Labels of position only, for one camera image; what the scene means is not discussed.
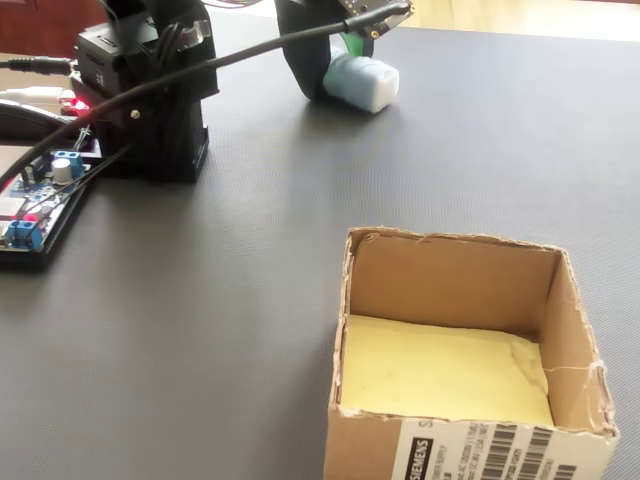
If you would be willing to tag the dark grey table mat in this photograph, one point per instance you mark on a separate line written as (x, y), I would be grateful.
(250, 300)

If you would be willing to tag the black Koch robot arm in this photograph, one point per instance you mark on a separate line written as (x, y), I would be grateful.
(165, 130)

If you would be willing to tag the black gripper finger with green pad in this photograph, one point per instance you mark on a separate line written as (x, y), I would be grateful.
(359, 45)

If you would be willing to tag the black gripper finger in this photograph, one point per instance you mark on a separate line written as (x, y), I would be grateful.
(310, 65)

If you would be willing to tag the open cardboard box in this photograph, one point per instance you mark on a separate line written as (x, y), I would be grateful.
(450, 280)

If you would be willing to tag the white plastic bottle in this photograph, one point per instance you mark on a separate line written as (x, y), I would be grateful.
(365, 85)

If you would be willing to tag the blue controller board black tray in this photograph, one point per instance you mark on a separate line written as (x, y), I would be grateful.
(25, 232)

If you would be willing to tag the reddish brown wooden furniture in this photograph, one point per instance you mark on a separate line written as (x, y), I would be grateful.
(40, 25)

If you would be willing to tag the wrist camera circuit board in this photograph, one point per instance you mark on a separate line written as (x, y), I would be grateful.
(372, 15)

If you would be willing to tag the yellow foam pad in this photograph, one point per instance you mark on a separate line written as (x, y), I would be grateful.
(440, 370)

